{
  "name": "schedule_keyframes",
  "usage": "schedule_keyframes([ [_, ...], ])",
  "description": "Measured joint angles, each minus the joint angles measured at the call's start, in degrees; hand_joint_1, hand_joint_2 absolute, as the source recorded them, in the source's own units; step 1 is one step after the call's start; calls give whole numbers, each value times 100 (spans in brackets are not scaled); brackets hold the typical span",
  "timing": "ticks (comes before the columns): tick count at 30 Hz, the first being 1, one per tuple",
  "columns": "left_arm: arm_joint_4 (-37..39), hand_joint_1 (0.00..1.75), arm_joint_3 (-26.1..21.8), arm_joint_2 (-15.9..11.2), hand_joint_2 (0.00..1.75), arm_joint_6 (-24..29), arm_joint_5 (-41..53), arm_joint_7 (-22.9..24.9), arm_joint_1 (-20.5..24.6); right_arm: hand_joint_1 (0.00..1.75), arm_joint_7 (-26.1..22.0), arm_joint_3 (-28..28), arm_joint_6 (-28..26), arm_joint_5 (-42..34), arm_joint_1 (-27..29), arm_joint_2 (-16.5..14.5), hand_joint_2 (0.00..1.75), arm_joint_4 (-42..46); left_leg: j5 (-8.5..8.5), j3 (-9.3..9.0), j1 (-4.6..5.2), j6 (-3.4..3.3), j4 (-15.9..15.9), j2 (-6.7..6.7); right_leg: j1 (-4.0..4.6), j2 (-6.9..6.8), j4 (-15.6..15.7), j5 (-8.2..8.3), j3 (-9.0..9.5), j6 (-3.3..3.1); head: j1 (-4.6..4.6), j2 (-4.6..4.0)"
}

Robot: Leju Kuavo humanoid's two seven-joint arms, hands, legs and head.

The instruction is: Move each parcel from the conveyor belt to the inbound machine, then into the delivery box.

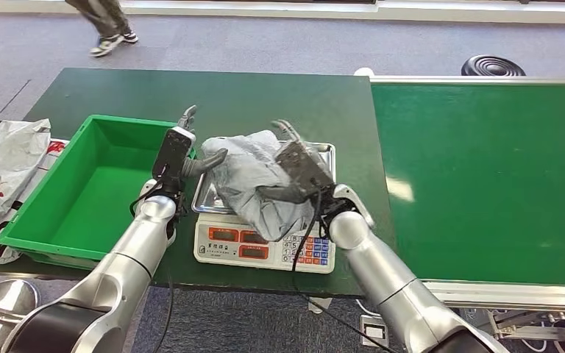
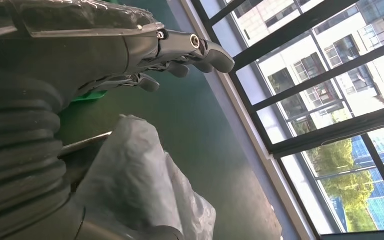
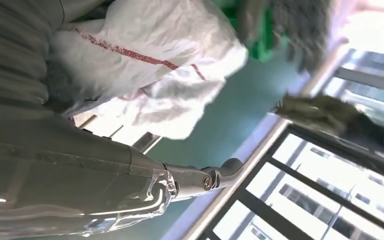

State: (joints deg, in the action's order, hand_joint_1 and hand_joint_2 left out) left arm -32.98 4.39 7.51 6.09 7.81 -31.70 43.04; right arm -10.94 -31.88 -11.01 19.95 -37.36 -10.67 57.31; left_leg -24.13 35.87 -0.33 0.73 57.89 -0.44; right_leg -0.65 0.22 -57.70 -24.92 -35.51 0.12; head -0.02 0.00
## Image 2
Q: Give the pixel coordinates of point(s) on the dark framed window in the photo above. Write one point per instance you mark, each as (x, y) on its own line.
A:
(298, 30)

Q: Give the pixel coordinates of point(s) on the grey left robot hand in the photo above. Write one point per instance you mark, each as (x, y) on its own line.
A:
(79, 56)

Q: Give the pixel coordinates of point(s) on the green plastic crate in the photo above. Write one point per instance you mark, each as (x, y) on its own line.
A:
(92, 96)

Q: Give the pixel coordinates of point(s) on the white parcel bag red print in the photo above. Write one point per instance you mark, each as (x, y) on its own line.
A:
(139, 172)

